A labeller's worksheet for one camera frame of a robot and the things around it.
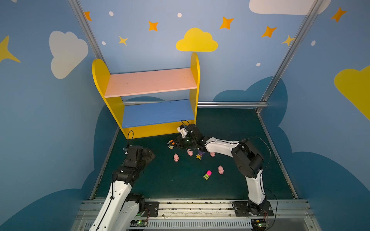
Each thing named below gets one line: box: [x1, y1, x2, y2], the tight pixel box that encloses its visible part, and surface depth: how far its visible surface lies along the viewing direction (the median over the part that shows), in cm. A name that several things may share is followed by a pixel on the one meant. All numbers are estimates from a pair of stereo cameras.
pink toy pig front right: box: [217, 165, 225, 175], surface depth 89 cm
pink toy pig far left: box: [173, 153, 180, 163], surface depth 94 cm
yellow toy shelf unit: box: [91, 52, 201, 140], surface depth 96 cm
